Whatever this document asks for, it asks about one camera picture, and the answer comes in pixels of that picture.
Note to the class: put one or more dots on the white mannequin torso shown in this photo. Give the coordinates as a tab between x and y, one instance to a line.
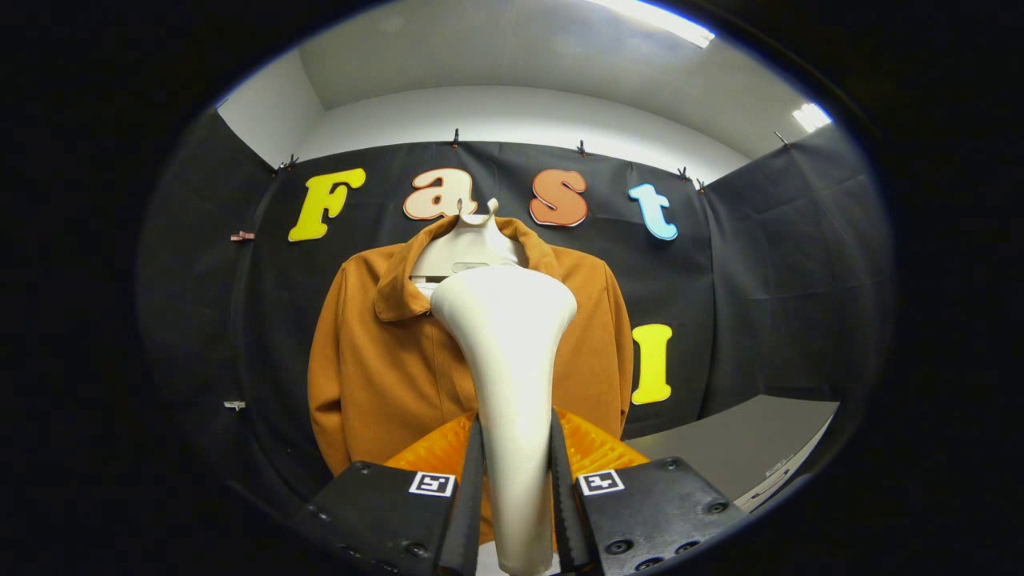
464	248

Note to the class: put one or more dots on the long ceiling light panel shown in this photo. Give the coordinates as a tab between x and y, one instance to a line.
656	18

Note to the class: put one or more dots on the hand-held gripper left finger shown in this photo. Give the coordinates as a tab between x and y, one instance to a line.
468	512

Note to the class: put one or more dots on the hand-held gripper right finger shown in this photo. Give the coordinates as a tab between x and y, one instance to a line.
566	512

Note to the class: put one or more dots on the white garment steamer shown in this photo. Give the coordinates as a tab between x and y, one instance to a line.
504	336

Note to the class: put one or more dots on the orange button-up shirt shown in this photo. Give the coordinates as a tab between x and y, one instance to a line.
376	376

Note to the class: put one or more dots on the row of black backdrop clips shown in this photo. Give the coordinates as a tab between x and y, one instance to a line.
455	138

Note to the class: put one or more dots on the small ceiling light panel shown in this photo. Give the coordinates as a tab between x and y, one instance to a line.
811	117

